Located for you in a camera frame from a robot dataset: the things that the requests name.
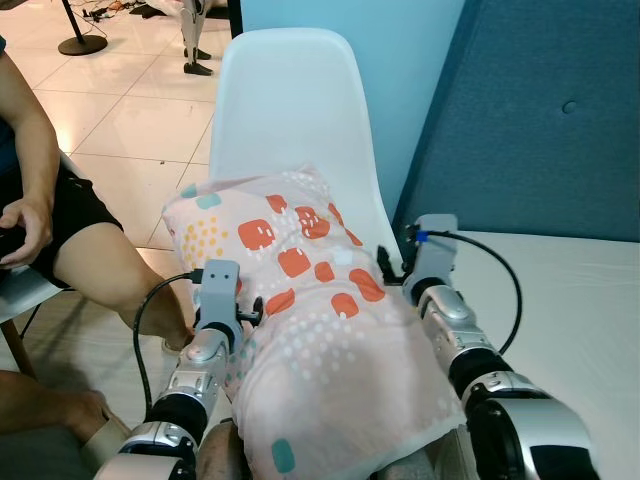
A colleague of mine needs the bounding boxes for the pink pillow with orange patches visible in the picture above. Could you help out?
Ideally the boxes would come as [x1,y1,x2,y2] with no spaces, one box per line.
[162,165,469,479]

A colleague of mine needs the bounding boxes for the white plastic chair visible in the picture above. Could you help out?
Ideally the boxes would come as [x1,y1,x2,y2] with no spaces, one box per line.
[205,28,406,276]

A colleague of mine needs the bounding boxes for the person's hand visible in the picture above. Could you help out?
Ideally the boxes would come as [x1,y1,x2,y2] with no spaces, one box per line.
[0,197,53,268]

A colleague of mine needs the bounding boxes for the person's bare leg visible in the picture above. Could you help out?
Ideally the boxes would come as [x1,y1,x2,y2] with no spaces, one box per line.
[50,222,191,346]
[0,370,111,441]

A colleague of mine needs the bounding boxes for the bed with white sheet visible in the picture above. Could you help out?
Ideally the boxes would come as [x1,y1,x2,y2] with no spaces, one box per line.
[440,230,640,480]

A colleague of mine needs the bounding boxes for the grey robot right leg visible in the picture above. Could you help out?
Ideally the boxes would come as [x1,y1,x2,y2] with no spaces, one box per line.
[375,440,471,480]

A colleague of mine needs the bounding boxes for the person's black shorts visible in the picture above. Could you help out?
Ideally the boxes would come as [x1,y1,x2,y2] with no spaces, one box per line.
[0,160,123,266]

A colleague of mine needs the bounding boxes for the blue upholstered headboard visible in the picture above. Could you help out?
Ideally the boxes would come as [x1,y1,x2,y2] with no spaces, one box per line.
[393,0,640,244]

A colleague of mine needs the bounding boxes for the white seat with wooden legs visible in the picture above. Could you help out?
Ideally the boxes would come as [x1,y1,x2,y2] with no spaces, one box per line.
[0,262,61,376]

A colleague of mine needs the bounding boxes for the standing robot legs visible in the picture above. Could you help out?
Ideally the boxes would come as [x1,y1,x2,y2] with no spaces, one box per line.
[180,0,216,76]

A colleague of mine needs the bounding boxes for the black round stand base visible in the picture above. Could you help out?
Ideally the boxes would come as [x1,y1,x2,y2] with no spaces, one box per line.
[58,0,109,56]

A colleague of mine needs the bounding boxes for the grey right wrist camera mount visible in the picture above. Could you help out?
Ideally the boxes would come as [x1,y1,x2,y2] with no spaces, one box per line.
[405,214,459,291]

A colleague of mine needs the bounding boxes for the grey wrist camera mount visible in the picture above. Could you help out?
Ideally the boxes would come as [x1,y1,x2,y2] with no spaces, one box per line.
[405,214,459,291]
[195,260,243,336]

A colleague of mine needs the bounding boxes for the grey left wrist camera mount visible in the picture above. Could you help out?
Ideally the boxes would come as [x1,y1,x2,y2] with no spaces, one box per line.
[195,260,243,336]

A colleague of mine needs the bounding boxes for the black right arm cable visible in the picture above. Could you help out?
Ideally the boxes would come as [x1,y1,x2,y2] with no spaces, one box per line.
[410,228,523,359]

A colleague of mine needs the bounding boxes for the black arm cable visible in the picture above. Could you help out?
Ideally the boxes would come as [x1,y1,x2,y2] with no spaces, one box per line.
[133,270,206,411]
[410,228,523,359]

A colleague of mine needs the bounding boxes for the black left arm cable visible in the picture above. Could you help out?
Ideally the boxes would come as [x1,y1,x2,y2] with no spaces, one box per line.
[133,270,206,411]

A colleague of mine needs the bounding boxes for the black upright post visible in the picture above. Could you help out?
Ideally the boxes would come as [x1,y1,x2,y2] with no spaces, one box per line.
[228,0,244,39]

